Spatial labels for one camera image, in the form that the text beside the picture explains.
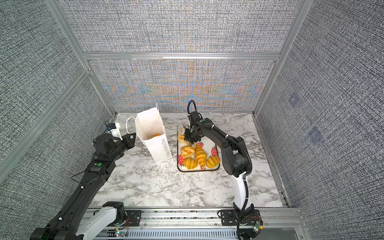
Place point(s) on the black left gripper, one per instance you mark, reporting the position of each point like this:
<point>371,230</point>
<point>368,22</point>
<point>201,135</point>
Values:
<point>131,143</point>

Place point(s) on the round flaky pastry bread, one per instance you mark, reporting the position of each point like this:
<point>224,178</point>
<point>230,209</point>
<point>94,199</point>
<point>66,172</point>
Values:
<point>187,151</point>

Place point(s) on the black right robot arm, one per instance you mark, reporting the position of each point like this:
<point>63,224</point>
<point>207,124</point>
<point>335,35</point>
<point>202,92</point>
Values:
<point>235,158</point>

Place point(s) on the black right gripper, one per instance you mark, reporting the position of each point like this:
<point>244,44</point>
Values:
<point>187,138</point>

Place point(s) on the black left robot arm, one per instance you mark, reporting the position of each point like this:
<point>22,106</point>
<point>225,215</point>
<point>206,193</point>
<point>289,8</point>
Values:
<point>108,149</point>

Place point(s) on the aluminium cage frame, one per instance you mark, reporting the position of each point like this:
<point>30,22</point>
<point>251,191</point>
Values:
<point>61,80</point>

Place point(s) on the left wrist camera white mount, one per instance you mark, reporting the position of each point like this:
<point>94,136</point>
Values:
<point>113,129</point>

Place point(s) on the yellow striped bun front right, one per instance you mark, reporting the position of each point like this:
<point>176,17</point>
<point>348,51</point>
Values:
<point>212,162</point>

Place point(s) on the long striped croissant bread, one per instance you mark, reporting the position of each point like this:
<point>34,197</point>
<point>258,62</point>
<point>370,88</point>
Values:
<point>201,157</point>

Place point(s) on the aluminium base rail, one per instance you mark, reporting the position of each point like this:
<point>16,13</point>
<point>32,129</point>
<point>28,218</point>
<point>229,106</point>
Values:
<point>207,223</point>

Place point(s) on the striped bread roll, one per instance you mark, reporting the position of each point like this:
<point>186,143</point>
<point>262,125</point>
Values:
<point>181,138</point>

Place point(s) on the white strawberry tray black rim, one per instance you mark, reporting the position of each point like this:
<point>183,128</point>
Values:
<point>208,146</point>

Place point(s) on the white paper gift bag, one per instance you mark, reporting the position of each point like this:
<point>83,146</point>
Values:
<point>147,124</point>

